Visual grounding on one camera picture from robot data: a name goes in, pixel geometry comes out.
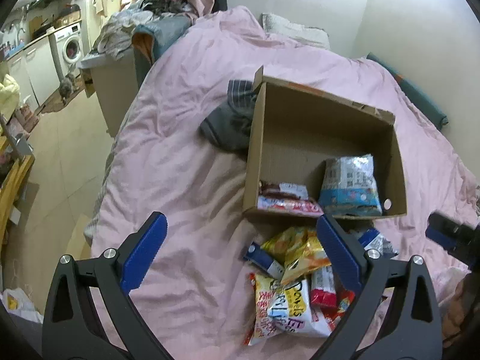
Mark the wooden drying rack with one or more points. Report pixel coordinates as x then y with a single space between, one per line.
10 187

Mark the yellow orange snack bag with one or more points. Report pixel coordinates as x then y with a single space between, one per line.
298 250

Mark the red white snack bar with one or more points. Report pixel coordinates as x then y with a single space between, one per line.
323 292

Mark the pile of clothes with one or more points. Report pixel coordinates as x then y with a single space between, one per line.
116 35

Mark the blue white snack bag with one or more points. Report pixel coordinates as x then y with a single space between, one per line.
349 187

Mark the white yellow red snack bag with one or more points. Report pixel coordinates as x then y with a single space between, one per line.
284 309

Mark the grey cat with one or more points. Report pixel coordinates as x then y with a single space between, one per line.
67 87

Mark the pink red snack packet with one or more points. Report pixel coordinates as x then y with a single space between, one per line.
287 197

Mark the grey folded garment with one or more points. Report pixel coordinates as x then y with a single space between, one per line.
228 126

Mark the white washing machine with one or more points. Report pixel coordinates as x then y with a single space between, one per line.
67 49

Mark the white fluffy pillow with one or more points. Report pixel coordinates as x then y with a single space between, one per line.
311 36

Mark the beige storage cabinet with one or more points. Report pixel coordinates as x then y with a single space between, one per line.
115 83

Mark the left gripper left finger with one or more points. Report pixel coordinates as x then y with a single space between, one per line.
72 328

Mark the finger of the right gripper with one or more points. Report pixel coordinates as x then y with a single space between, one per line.
459 240

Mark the white kitchen cabinet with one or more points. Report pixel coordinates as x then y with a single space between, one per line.
34 70

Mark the blue white snack packet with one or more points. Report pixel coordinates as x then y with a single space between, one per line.
261 259

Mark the person right hand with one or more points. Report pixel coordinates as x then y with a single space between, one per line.
463 310

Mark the pink duvet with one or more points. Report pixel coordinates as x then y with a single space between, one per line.
196 298

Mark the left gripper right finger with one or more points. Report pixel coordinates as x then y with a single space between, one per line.
411 328

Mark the brown cardboard box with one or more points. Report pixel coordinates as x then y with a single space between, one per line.
296 128

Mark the teal bolster cushion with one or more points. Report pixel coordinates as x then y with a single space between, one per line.
421 100

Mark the blue snack packet right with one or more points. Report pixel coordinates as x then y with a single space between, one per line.
372 239

